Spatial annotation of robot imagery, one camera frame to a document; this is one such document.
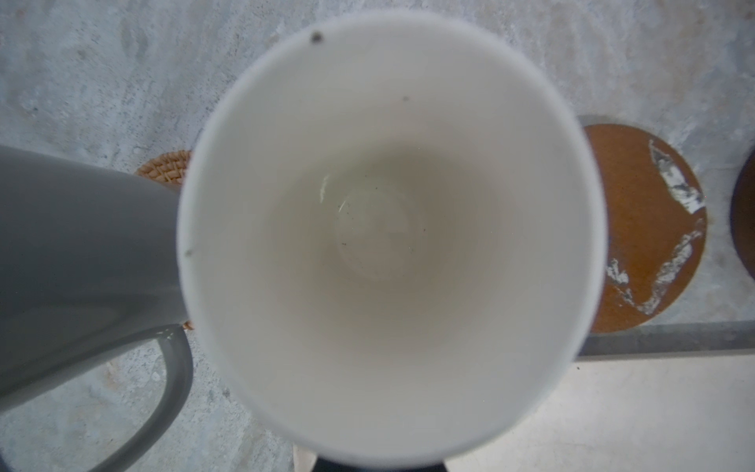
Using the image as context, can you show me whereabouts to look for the white mug blue handle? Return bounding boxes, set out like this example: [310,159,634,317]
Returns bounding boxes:
[177,10,607,470]

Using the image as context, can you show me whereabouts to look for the woven rattan coaster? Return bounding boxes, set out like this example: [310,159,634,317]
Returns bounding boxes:
[136,151,194,332]

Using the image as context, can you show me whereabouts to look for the scratched brown wooden coaster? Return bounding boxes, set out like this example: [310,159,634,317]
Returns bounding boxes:
[585,123,708,334]

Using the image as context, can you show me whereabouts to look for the grey mug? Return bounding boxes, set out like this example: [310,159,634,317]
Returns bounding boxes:
[1,147,194,471]

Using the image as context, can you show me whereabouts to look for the plain brown wooden coaster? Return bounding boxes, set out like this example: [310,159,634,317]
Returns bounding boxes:
[729,153,755,277]

